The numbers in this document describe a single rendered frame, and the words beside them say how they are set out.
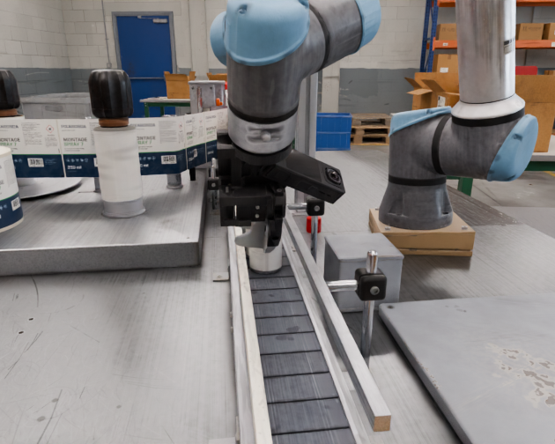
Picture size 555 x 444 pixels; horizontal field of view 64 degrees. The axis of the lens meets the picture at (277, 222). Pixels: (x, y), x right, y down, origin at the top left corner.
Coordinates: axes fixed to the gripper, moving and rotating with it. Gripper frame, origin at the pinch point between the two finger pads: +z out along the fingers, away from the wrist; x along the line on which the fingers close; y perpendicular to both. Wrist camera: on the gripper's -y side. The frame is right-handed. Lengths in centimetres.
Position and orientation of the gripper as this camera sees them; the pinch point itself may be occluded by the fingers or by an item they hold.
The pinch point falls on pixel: (270, 245)
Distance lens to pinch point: 66.0
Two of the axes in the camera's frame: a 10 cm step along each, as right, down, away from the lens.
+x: 1.1, 7.5, -6.5
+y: -9.9, 0.4, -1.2
